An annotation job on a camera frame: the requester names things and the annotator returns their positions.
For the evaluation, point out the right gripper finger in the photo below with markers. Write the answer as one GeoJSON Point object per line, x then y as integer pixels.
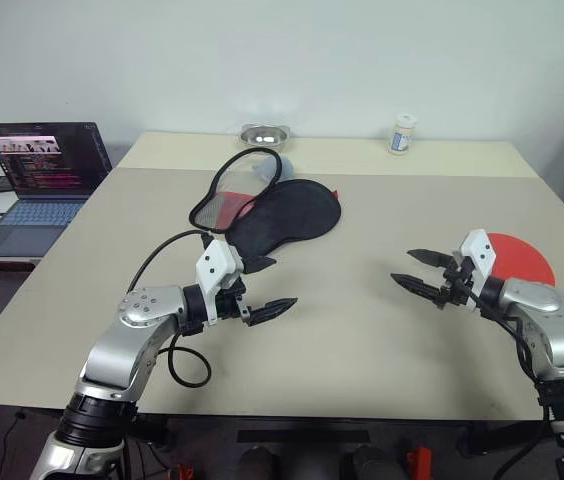
{"type": "Point", "coordinates": [427, 256]}
{"type": "Point", "coordinates": [414, 285]}

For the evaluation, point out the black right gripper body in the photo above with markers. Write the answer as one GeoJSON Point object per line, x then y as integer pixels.
{"type": "Point", "coordinates": [457, 287]}

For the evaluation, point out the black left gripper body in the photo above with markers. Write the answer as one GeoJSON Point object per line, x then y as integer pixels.
{"type": "Point", "coordinates": [229, 302]}

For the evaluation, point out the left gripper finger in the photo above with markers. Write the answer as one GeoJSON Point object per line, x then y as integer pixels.
{"type": "Point", "coordinates": [259, 264]}
{"type": "Point", "coordinates": [272, 310]}

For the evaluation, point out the black red paddle case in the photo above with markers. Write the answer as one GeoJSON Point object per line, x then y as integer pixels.
{"type": "Point", "coordinates": [292, 215]}

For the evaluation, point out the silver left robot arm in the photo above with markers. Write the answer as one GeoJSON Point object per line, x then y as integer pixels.
{"type": "Point", "coordinates": [127, 350]}

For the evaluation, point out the pale blue crumpled cloth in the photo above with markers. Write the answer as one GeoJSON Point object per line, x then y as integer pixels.
{"type": "Point", "coordinates": [287, 167]}

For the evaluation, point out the white plastic bottle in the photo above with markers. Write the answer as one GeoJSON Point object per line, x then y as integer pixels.
{"type": "Point", "coordinates": [402, 137]}

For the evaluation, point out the stainless steel bowl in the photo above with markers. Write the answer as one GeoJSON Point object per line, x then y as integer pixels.
{"type": "Point", "coordinates": [264, 136]}

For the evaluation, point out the dark rounded shape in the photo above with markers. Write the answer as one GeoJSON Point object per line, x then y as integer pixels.
{"type": "Point", "coordinates": [374, 462]}
{"type": "Point", "coordinates": [257, 462]}

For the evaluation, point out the red clamp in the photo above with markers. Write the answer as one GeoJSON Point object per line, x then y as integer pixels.
{"type": "Point", "coordinates": [184, 472]}
{"type": "Point", "coordinates": [419, 462]}

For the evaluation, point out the open blue-grey laptop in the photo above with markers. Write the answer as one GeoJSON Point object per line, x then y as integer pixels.
{"type": "Point", "coordinates": [42, 160]}

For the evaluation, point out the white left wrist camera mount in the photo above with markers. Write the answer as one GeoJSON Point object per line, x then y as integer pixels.
{"type": "Point", "coordinates": [214, 265]}

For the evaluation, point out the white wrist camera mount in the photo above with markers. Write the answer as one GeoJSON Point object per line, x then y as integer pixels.
{"type": "Point", "coordinates": [214, 265]}
{"type": "Point", "coordinates": [479, 252]}

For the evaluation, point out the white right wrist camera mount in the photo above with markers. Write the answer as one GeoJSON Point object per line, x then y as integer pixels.
{"type": "Point", "coordinates": [479, 252]}

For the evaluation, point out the black table frame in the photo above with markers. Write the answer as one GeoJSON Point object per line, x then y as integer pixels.
{"type": "Point", "coordinates": [302, 435]}

